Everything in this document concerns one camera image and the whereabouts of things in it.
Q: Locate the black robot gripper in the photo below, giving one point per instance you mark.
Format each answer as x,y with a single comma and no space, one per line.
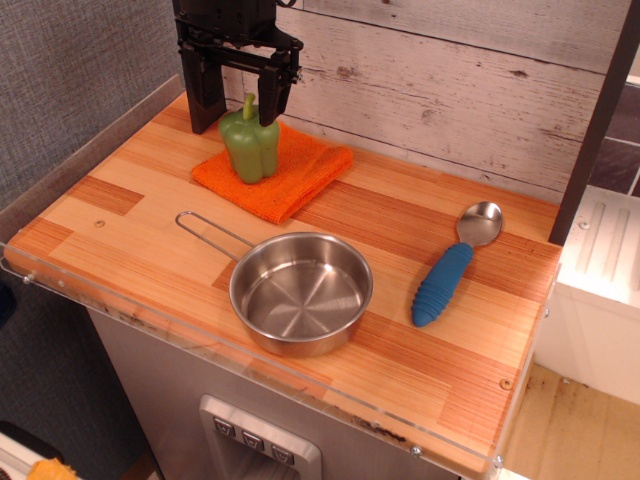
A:
245,37

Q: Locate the green toy capsicum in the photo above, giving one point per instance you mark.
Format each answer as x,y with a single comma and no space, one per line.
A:
251,147

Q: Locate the orange folded cloth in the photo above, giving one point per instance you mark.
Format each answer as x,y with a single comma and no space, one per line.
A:
306,166

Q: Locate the small steel saucepan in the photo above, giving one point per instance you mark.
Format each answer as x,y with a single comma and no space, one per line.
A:
298,294

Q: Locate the clear acrylic left guard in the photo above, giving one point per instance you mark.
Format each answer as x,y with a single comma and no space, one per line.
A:
48,189

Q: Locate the clear acrylic guard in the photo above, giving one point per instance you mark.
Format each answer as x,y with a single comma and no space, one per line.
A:
48,189
280,373

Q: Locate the clear acrylic front guard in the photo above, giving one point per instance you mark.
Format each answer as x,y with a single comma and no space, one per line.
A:
280,373

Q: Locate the grey cabinet with dispenser panel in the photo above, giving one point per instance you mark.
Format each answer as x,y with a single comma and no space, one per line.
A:
206,419

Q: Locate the white toy sink unit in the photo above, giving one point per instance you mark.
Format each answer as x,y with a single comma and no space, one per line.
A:
590,332

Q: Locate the yellow object bottom left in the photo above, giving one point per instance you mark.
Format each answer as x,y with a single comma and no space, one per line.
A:
51,469

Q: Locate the dark left frame post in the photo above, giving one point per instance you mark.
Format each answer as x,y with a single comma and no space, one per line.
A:
202,41

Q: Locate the dark frame post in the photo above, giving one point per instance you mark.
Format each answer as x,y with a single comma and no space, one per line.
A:
616,77
202,41

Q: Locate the spoon with blue handle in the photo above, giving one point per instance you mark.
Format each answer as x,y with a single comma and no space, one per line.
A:
479,225

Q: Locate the dark right frame post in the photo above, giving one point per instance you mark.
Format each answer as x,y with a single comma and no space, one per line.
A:
616,77

